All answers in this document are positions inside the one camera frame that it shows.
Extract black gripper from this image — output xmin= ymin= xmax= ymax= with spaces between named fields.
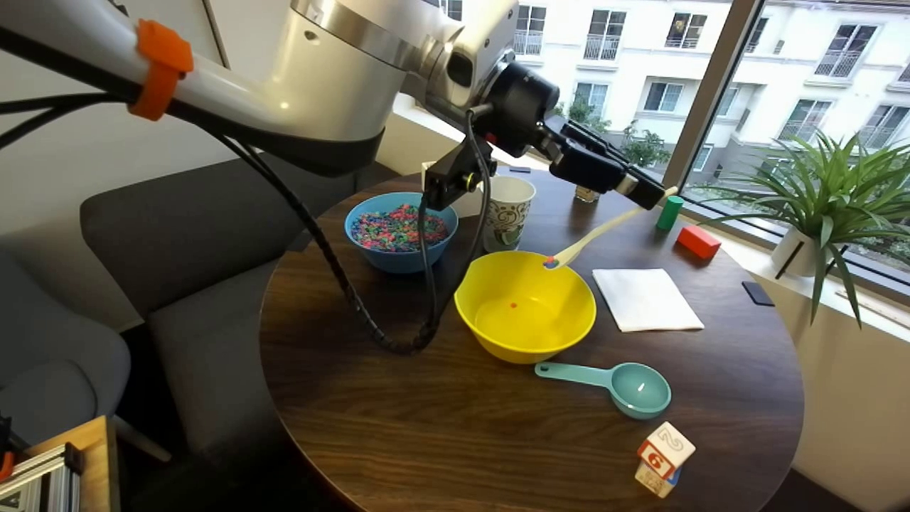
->
xmin=477 ymin=58 xmax=668 ymax=212

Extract white plastic spoon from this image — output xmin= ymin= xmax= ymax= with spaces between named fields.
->
xmin=541 ymin=202 xmax=659 ymax=272

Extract printed paper cup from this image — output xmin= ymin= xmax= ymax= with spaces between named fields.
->
xmin=480 ymin=174 xmax=541 ymax=252

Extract yellow bowl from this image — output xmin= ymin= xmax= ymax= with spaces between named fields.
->
xmin=452 ymin=247 xmax=600 ymax=366

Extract teal measuring scoop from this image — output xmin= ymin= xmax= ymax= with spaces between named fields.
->
xmin=533 ymin=357 xmax=675 ymax=424

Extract blue bowl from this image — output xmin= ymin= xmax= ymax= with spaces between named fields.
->
xmin=341 ymin=191 xmax=463 ymax=277

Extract green block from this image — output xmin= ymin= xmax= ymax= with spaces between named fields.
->
xmin=657 ymin=192 xmax=685 ymax=233

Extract red block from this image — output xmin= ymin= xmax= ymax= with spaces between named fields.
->
xmin=675 ymin=225 xmax=725 ymax=263

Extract white paper napkin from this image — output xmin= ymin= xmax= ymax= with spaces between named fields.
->
xmin=593 ymin=263 xmax=708 ymax=334

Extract white wooden box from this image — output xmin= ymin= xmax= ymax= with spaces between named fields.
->
xmin=450 ymin=191 xmax=486 ymax=219

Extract black table edge pad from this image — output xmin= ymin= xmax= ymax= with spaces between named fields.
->
xmin=739 ymin=277 xmax=777 ymax=307

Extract white plant pot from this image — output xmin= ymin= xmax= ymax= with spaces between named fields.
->
xmin=768 ymin=225 xmax=829 ymax=283

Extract green potted plant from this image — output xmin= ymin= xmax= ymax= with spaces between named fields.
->
xmin=729 ymin=131 xmax=910 ymax=329

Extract colourful beads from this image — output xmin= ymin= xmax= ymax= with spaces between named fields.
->
xmin=354 ymin=202 xmax=452 ymax=255

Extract small white printed cube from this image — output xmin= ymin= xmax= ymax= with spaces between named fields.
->
xmin=631 ymin=420 xmax=701 ymax=499

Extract dark grey sofa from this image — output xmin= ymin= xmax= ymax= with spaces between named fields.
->
xmin=79 ymin=154 xmax=406 ymax=462

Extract grey chair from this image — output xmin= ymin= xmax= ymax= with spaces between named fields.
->
xmin=0 ymin=250 xmax=133 ymax=448

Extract grey window frame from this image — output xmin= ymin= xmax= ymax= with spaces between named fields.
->
xmin=415 ymin=0 xmax=910 ymax=299

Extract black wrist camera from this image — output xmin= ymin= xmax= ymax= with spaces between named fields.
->
xmin=422 ymin=138 xmax=493 ymax=212

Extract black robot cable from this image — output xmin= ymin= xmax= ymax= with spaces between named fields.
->
xmin=0 ymin=24 xmax=497 ymax=357

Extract orange cable clamp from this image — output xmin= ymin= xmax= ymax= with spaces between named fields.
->
xmin=129 ymin=17 xmax=196 ymax=125

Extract aluminium frame stand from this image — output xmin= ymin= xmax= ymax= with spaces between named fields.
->
xmin=0 ymin=411 xmax=123 ymax=512

